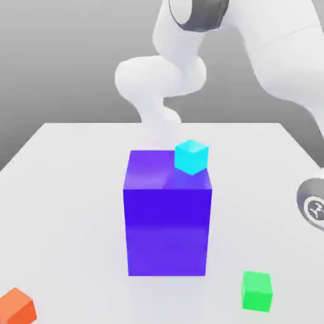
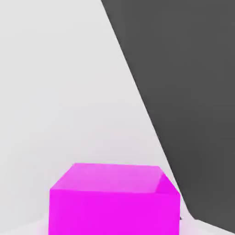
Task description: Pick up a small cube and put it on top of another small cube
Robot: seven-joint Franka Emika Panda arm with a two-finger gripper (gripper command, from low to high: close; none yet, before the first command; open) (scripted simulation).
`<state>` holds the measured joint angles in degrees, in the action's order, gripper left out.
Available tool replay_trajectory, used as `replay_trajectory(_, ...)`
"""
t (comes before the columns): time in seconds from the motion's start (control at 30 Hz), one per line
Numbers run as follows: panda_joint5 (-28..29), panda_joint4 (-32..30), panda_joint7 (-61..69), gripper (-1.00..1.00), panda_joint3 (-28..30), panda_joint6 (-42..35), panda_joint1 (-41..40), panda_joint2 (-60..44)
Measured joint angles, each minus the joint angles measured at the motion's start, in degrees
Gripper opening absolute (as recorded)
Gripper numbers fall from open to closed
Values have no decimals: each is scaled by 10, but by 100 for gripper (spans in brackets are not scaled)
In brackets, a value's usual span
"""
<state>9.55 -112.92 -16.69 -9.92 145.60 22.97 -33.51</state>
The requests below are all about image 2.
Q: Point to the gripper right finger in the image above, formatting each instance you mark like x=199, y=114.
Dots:
x=194, y=228

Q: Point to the small magenta cube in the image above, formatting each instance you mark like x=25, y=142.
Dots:
x=113, y=211

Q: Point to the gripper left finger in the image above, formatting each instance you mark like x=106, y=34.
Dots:
x=41, y=229

